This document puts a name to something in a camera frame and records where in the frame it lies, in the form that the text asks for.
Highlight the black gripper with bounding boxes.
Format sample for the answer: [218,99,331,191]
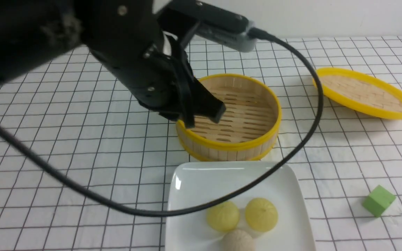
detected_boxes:
[82,0,225,129]

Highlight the yellow steamed bun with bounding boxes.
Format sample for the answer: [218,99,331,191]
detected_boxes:
[245,198,278,233]
[206,201,240,233]

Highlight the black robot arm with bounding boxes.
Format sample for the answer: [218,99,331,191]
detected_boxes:
[0,0,225,128]

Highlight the white square plate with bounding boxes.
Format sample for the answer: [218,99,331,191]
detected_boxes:
[165,161,316,251]

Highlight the white steamed bun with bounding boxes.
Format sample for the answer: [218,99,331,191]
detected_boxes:
[221,229,255,251]

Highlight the bamboo steamer basket yellow rim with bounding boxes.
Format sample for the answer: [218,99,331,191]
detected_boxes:
[176,74,282,161]

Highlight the yellow rimmed steamer lid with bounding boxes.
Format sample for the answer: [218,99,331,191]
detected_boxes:
[316,67,402,120]

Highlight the green foam cube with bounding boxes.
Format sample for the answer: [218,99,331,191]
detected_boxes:
[362,185,397,218]

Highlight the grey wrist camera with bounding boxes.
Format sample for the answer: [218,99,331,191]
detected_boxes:
[157,0,259,53]

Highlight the black camera cable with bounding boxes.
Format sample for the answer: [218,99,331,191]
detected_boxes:
[0,28,324,218]

